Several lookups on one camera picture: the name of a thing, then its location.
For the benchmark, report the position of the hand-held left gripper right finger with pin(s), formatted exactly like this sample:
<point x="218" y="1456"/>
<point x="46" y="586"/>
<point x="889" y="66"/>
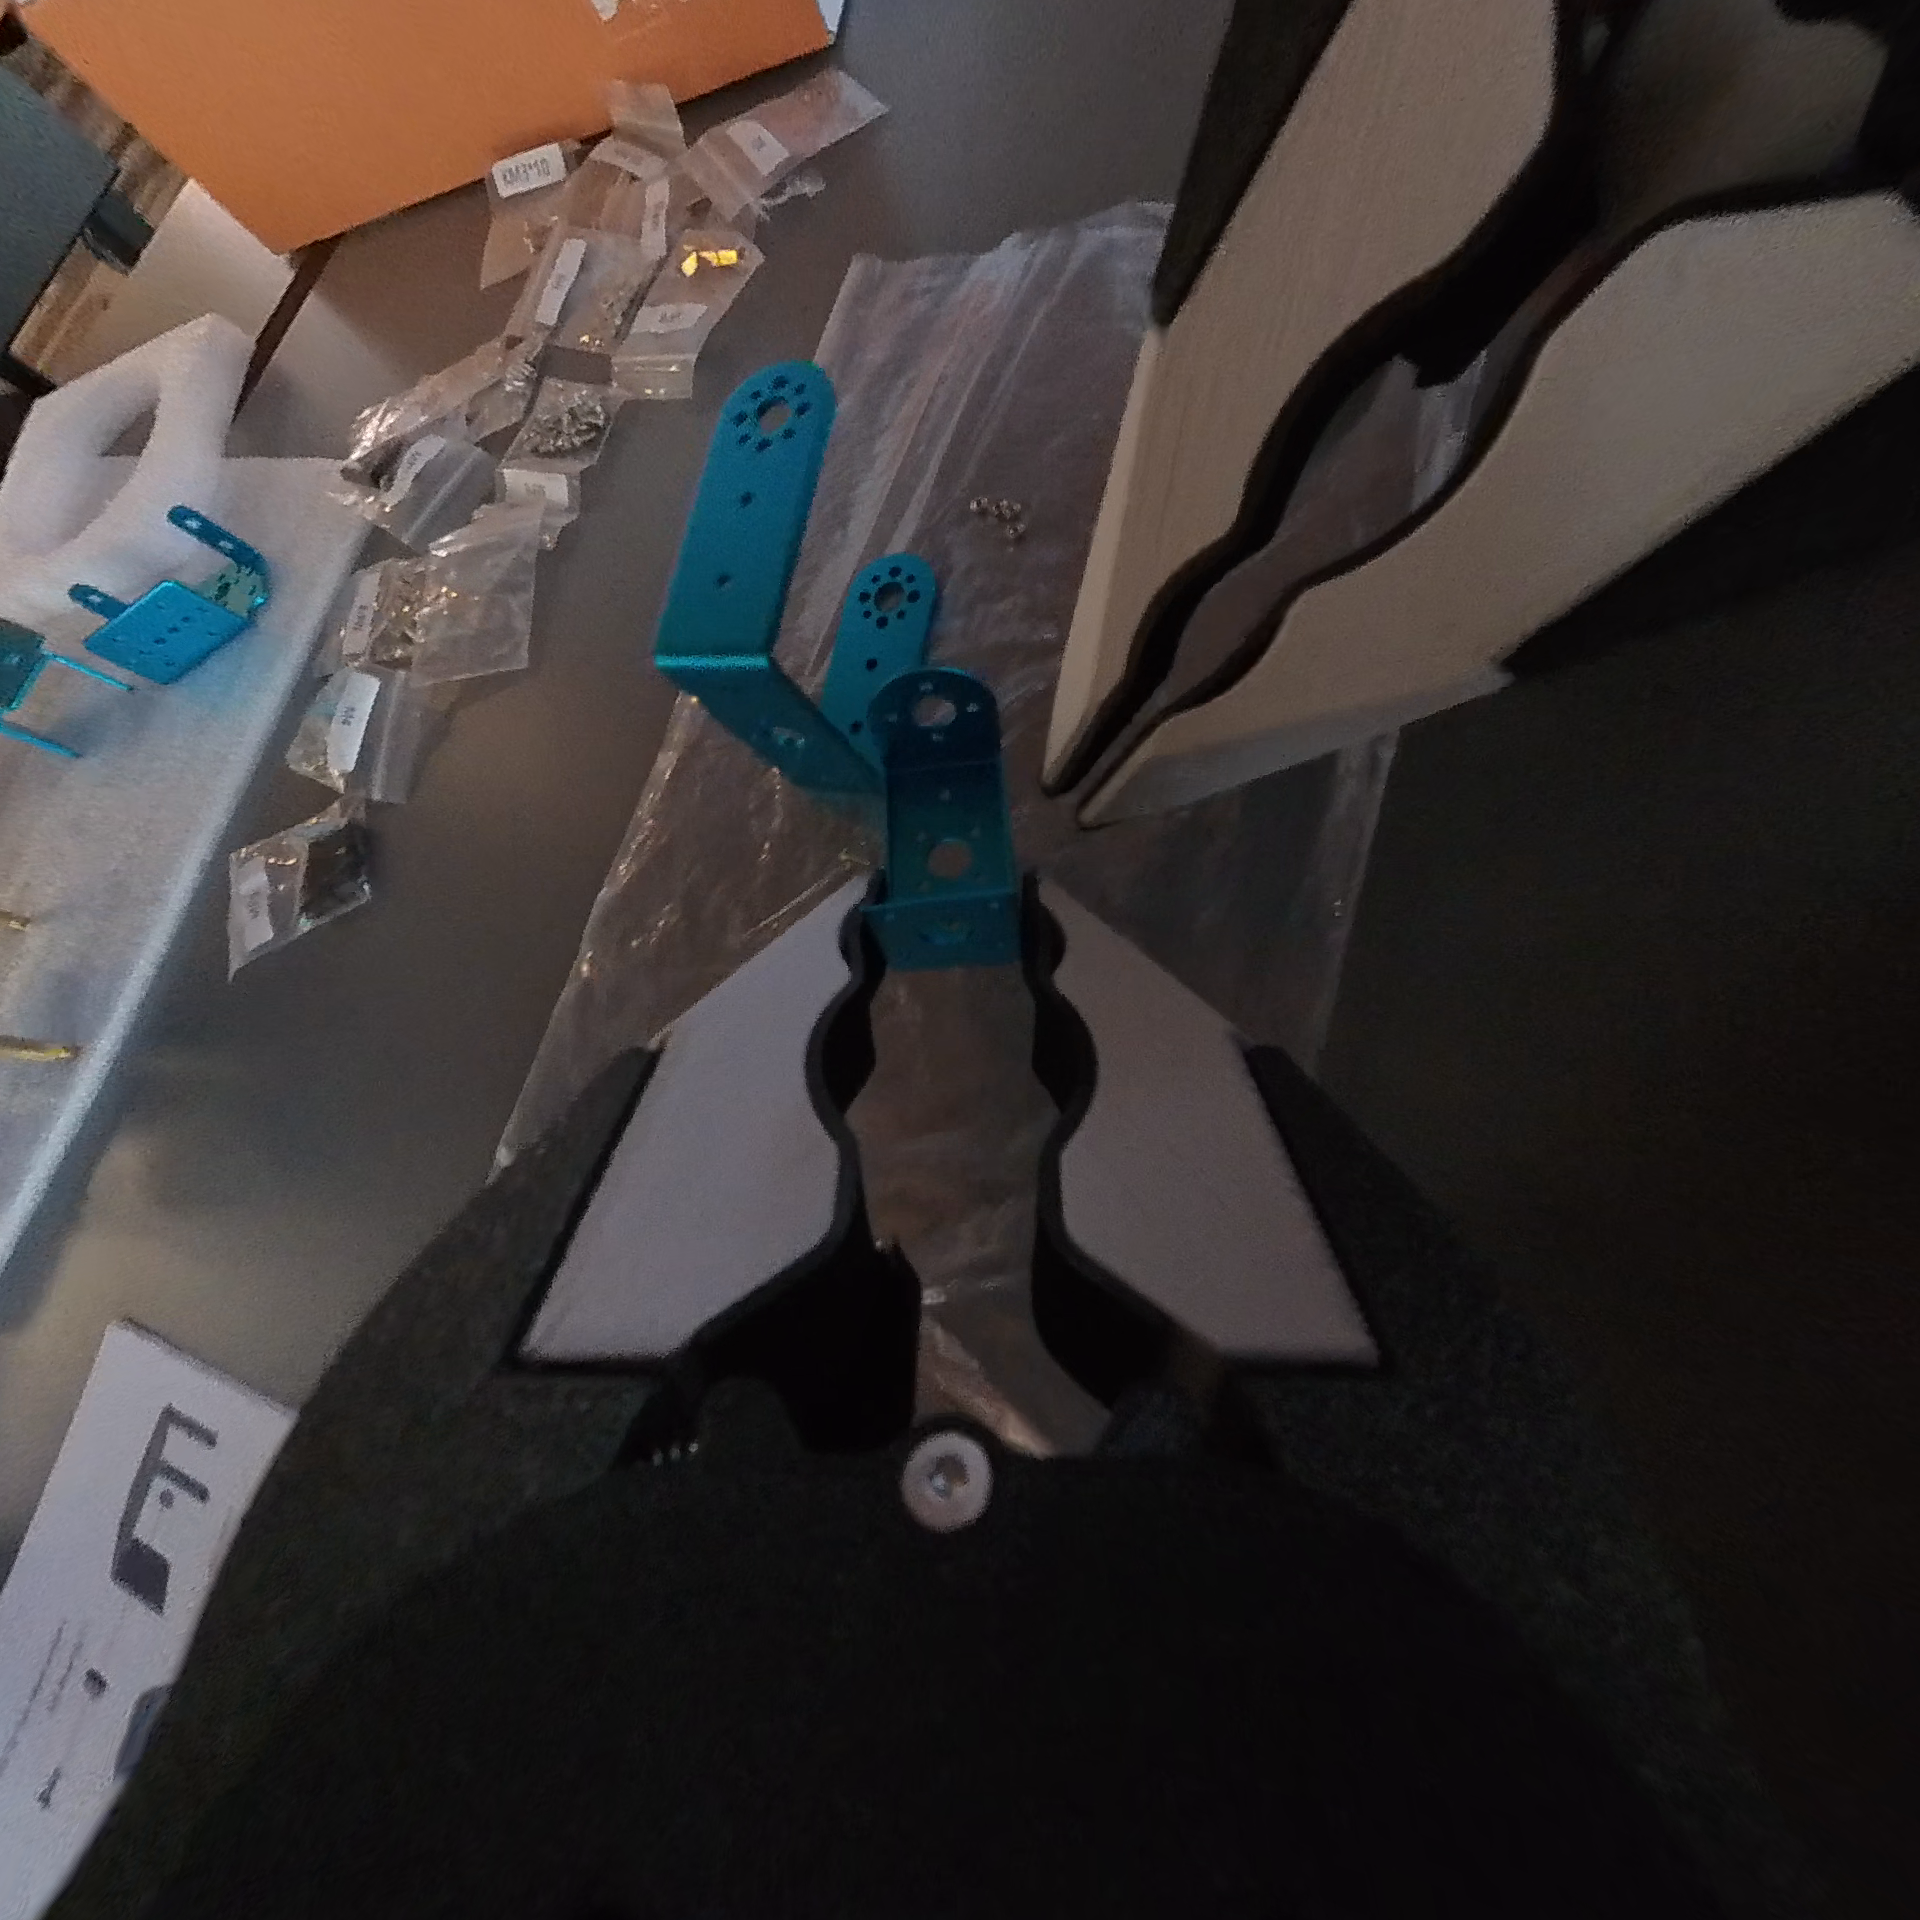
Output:
<point x="1184" y="1201"/>

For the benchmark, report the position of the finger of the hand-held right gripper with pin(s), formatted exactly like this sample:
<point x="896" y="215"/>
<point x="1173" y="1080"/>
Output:
<point x="1320" y="194"/>
<point x="1650" y="451"/>

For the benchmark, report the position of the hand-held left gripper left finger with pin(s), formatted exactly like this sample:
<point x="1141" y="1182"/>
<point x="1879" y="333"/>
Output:
<point x="705" y="1201"/>

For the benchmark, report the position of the small blue U bracket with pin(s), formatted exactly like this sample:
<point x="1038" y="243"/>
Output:
<point x="909" y="811"/>

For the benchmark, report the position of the large blue U bracket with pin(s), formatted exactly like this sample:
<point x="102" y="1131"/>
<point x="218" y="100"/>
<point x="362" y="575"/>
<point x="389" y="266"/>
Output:
<point x="743" y="525"/>

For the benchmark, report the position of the dark grey desk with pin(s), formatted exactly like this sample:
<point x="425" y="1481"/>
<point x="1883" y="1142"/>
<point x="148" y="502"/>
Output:
<point x="1650" y="1051"/>

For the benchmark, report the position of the clear plastic bag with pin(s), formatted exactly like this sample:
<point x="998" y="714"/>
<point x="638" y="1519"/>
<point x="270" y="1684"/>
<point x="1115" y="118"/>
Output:
<point x="930" y="375"/>

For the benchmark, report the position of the small silver nuts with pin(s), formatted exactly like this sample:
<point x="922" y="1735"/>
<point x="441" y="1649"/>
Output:
<point x="998" y="513"/>

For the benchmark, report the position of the pile of small screw bags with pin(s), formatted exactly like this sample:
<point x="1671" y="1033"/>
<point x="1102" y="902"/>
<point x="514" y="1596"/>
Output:
<point x="451" y="601"/>

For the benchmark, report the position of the white foam sheet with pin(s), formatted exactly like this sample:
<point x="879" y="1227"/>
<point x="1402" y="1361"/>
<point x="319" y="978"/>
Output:
<point x="150" y="840"/>

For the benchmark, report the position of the white instruction manual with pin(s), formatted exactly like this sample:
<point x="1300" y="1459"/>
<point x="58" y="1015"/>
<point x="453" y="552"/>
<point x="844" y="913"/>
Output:
<point x="61" y="1575"/>

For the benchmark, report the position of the orange cardboard box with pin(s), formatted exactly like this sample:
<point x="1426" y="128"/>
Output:
<point x="374" y="105"/>

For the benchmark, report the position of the blue perforated bracket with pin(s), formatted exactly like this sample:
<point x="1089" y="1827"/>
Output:
<point x="164" y="638"/>

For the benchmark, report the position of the blue flat bracket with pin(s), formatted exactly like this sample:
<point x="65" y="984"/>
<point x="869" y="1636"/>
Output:
<point x="14" y="661"/>

